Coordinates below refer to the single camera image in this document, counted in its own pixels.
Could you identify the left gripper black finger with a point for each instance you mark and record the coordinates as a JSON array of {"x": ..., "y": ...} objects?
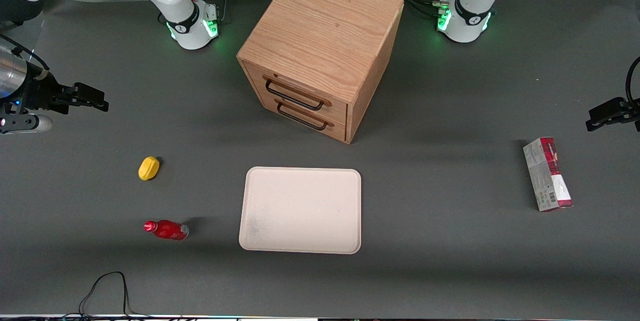
[{"x": 607, "y": 112}]

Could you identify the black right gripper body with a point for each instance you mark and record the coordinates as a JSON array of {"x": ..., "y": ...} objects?
[{"x": 39, "y": 93}]

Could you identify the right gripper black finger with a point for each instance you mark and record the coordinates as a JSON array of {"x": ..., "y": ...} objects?
[{"x": 90, "y": 97}]

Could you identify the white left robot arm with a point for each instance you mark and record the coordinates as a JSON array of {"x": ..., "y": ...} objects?
[{"x": 472, "y": 6}]

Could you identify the red coke bottle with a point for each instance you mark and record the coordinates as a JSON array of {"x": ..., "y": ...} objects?
[{"x": 170, "y": 230}]

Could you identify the cream rectangular tray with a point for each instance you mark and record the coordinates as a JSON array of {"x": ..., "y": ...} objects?
[{"x": 300, "y": 211}]

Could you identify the red plaid cookie box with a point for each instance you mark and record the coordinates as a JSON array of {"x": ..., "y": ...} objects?
[{"x": 547, "y": 176}]

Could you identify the yellow lemon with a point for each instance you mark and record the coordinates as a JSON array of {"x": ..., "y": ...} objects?
[{"x": 148, "y": 168}]

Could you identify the wooden drawer front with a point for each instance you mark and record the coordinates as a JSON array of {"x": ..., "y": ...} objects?
[
  {"x": 337, "y": 128},
  {"x": 302, "y": 86}
]

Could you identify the wooden drawer cabinet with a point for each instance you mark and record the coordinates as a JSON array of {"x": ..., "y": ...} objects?
[{"x": 325, "y": 26}]

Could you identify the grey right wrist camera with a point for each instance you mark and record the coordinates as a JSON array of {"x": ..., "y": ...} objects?
[{"x": 40, "y": 123}]

